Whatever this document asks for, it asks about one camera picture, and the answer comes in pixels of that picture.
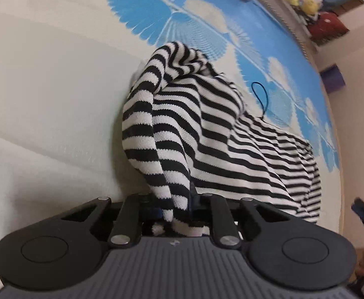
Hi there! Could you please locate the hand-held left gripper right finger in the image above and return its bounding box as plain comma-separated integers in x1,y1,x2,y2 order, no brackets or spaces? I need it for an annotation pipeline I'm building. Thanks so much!
187,183,295,250

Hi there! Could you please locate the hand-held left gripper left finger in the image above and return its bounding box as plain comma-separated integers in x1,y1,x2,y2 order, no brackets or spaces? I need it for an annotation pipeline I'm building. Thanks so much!
60,194,164,250

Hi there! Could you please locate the black white wide-striped sweater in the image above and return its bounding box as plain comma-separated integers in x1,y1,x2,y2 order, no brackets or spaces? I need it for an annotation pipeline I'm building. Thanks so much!
121,40,323,238

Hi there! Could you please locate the purple box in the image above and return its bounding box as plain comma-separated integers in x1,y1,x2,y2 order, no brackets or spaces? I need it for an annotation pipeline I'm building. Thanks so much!
321,64,346,94

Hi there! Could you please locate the blue white patterned mat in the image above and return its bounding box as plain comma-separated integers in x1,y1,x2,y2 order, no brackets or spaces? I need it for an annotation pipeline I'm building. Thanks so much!
0,0,341,290

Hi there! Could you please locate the red plush cushion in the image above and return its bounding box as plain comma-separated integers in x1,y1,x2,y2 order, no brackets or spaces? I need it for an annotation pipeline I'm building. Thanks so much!
308,11,350,42

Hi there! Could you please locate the black hair tie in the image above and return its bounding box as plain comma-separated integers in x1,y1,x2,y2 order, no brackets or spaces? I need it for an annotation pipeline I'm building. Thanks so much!
251,82,270,120

